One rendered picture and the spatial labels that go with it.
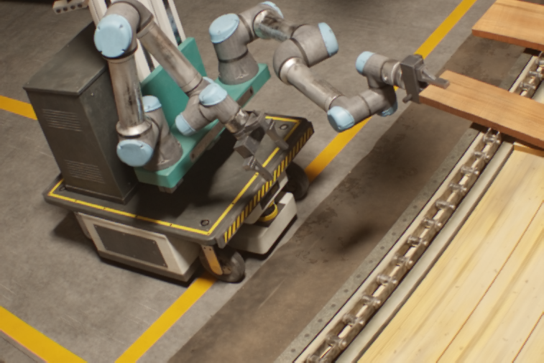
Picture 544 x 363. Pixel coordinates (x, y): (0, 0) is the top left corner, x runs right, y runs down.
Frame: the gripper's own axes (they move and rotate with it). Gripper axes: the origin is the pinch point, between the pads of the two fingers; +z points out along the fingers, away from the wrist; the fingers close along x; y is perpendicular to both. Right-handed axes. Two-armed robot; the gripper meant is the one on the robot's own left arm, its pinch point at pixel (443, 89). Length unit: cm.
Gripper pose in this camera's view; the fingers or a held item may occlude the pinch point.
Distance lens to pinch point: 252.1
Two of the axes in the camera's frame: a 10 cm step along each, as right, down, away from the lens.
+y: -7.1, 5.5, -4.4
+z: 6.6, 2.8, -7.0
